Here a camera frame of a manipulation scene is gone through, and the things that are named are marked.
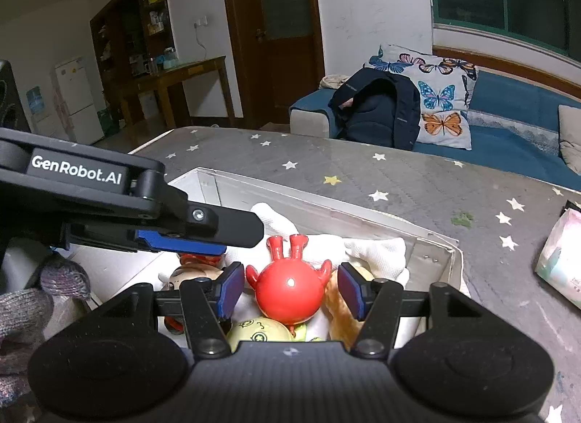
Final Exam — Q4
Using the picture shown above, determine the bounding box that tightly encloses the blue sofa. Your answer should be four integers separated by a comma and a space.
289, 69, 581, 192

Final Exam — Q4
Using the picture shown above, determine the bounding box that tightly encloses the orange plush toy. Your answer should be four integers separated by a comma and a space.
324, 264, 369, 350

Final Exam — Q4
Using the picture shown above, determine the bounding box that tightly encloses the cartoon figure toy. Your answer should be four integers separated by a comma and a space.
158, 253, 226, 292

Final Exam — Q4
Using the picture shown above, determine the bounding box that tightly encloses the person's left hand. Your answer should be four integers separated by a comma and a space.
0, 255, 92, 408

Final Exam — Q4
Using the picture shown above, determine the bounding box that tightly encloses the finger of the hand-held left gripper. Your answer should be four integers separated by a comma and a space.
66, 223, 228, 257
137, 169, 265, 250

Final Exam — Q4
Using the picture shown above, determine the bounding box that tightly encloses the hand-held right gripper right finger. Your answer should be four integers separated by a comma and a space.
338, 262, 482, 358

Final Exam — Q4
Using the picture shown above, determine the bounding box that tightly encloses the grey speaker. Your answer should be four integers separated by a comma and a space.
0, 60, 32, 133

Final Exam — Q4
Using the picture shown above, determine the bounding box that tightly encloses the white cloth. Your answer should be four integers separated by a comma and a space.
251, 202, 407, 290

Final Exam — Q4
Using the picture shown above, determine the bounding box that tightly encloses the white refrigerator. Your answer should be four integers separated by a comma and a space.
50, 56, 105, 144

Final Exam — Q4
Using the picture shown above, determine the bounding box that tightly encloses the red round toy figure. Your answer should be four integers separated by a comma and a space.
245, 234, 333, 326

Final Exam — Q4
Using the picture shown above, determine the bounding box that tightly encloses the beige cushion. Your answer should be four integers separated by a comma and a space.
557, 105, 581, 162

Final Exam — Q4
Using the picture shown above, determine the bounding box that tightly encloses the wooden shelf cabinet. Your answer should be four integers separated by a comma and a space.
90, 0, 178, 133

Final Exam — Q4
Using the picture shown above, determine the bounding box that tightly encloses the dark blue backpack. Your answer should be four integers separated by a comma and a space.
328, 68, 420, 151

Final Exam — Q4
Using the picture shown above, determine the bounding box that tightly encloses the wooden table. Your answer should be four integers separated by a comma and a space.
115, 56, 237, 130

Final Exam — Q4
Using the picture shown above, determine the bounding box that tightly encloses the brown wooden door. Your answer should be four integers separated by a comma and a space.
218, 0, 325, 130

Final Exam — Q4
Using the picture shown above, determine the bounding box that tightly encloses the butterfly print pillow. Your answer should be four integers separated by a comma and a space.
365, 44, 478, 151

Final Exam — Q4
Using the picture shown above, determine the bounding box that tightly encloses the grey star-printed blanket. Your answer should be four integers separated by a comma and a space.
129, 125, 581, 423

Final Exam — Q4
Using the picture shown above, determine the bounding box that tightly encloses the white cardboard box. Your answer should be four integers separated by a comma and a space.
68, 168, 464, 353

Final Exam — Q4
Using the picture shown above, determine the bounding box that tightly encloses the green yellow ball toy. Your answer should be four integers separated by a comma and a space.
226, 318, 296, 353

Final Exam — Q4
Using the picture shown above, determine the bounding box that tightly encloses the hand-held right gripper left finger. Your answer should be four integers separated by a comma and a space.
93, 262, 246, 358

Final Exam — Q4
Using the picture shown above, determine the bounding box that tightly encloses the pastel tissue packet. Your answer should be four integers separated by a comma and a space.
535, 211, 581, 310

